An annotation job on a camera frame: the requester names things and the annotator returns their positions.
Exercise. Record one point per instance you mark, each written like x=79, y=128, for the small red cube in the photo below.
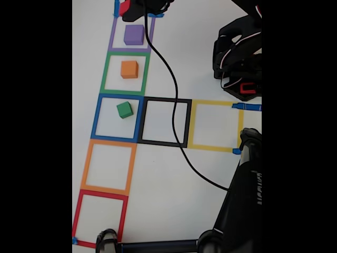
x=123, y=8

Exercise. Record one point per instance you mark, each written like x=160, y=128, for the orange square block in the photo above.
x=129, y=69

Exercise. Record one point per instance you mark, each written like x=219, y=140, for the green cube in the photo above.
x=124, y=109

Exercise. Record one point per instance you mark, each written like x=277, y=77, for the purple square block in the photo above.
x=133, y=34

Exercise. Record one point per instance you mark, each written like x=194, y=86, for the long blue tape strip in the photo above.
x=250, y=107

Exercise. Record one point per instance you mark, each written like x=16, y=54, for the small blue tape piece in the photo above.
x=236, y=151
x=75, y=240

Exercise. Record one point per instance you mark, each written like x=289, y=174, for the black tripod stand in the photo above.
x=237, y=210

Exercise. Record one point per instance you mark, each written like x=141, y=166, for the purple square frame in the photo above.
x=111, y=34

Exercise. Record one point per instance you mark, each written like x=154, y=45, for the green square frame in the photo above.
x=104, y=76

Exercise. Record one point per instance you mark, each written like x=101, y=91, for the black square frame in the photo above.
x=163, y=99

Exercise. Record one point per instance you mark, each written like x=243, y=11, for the yellow square frame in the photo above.
x=210, y=102

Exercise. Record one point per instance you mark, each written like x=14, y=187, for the blue square frame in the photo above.
x=95, y=118

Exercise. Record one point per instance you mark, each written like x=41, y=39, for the orange square frame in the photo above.
x=85, y=168

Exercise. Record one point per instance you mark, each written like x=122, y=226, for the red square frame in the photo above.
x=77, y=216

